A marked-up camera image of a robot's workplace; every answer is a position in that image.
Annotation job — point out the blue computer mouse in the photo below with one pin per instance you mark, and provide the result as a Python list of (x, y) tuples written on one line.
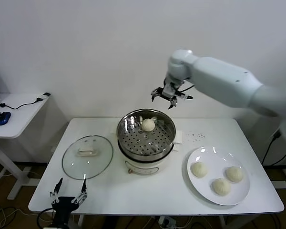
[(3, 118)]

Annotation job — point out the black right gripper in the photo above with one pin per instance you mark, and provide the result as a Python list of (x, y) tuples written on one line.
[(160, 91)]

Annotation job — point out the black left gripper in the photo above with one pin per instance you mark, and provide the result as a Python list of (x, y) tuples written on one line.
[(64, 204)]

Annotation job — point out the white electric cooker pot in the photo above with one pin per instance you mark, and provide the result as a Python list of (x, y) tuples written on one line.
[(143, 167)]

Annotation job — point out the white side table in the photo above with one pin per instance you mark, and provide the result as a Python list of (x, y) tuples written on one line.
[(21, 119)]

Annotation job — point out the stainless steel steamer basket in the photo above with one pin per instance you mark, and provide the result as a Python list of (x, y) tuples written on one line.
[(133, 119)]

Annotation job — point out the large white plate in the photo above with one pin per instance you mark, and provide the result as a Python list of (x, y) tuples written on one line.
[(231, 195)]

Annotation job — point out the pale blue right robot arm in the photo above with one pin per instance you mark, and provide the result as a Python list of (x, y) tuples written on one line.
[(217, 76)]

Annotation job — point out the white steamed baozi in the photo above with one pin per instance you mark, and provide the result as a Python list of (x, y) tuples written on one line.
[(234, 174), (199, 169), (220, 187), (148, 125)]

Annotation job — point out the round glass pot lid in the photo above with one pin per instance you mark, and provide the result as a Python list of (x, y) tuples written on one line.
[(95, 164)]

